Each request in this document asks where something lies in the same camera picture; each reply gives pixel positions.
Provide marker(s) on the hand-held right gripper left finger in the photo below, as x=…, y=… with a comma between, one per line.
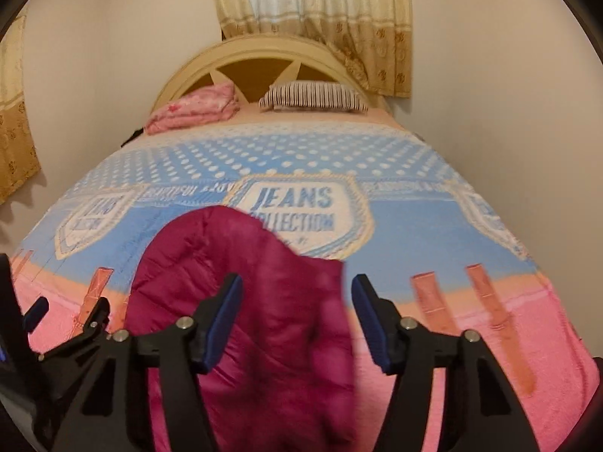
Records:
x=224, y=320

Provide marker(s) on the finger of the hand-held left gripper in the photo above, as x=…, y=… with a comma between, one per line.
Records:
x=89, y=329
x=36, y=313

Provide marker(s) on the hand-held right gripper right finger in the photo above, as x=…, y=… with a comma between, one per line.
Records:
x=372, y=325

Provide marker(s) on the magenta quilted puffer jacket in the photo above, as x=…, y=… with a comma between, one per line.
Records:
x=282, y=362

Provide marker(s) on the pink and blue printed blanket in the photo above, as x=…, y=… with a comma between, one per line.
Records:
x=424, y=226

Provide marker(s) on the beige floral curtain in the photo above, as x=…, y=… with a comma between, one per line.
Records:
x=16, y=141
x=282, y=0

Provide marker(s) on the folded pink floral cloth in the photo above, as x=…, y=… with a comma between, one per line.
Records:
x=188, y=108

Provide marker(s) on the striped pillow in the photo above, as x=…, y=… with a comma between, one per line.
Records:
x=311, y=95

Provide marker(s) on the cream wooden headboard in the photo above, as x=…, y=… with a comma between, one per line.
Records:
x=264, y=49

